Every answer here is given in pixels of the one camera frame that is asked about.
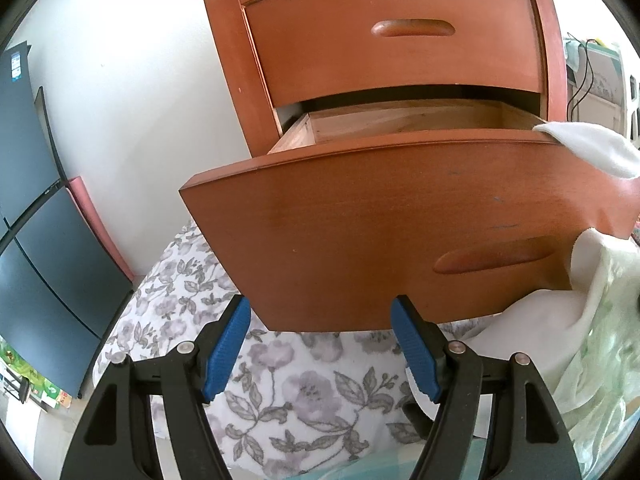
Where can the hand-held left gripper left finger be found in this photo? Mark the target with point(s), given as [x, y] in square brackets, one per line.
[225, 350]

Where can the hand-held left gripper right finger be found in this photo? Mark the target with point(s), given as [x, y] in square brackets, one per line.
[415, 347]

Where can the wooden drawer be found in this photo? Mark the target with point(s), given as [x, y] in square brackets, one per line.
[400, 70]
[350, 240]

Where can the cream white garment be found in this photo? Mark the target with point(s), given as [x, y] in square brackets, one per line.
[545, 325]

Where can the pale green floral garment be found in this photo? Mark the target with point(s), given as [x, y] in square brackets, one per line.
[610, 350]

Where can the plain white underwear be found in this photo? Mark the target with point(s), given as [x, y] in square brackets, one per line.
[595, 147]

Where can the wooden closed drawer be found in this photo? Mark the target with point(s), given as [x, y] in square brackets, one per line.
[400, 70]

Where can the floral blanket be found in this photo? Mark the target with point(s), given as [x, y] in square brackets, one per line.
[310, 400]

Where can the pink folded board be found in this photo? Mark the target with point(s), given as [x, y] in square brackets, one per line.
[97, 230]

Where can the green cartons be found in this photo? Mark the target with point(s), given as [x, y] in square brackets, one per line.
[30, 377]

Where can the wooden nightstand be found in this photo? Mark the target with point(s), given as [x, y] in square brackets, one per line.
[225, 60]

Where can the teal towel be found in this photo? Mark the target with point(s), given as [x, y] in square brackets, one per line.
[574, 57]

